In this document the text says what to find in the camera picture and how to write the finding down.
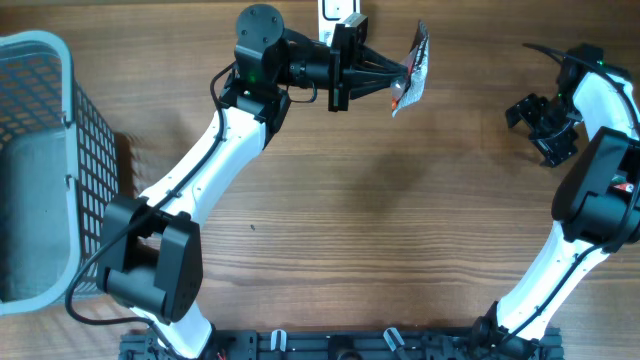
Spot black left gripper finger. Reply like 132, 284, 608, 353
356, 44, 408, 71
352, 72, 408, 100

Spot hex wrench set package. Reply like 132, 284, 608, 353
391, 20, 430, 117

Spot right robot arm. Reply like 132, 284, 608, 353
466, 44, 639, 359

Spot grey plastic mesh basket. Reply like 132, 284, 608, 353
1, 30, 120, 317

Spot white barcode scanner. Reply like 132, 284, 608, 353
317, 0, 361, 45

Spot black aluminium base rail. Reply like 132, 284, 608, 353
118, 328, 565, 360

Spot black left camera cable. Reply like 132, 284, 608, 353
63, 61, 241, 351

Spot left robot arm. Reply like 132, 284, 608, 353
96, 4, 416, 359

